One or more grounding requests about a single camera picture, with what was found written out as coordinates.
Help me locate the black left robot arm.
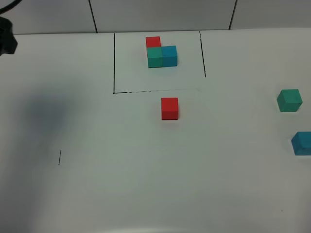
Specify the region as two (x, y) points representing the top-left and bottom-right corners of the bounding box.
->
(0, 17), (18, 55)

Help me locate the template green cube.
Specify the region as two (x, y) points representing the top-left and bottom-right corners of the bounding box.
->
(147, 47), (163, 68)

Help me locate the template blue cube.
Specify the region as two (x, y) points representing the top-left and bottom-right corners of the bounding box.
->
(161, 46), (178, 67)

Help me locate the template red cube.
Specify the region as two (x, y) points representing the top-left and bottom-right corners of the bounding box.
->
(145, 36), (161, 48)

